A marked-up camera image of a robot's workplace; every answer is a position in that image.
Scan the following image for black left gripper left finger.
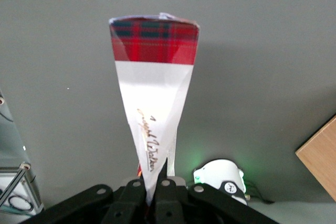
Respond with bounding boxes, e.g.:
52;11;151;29
103;178;148;224

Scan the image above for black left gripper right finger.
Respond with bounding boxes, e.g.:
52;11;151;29
154;177;190;224

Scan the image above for aluminium frame rail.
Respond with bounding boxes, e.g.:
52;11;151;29
0;87;45;218

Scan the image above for black left arm base cables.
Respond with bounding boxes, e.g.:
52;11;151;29
244;179;276;205

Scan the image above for red tartan cookie box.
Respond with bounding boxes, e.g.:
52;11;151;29
108;12;202;207

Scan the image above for wooden drawer cabinet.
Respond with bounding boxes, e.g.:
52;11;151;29
295;114;336;201

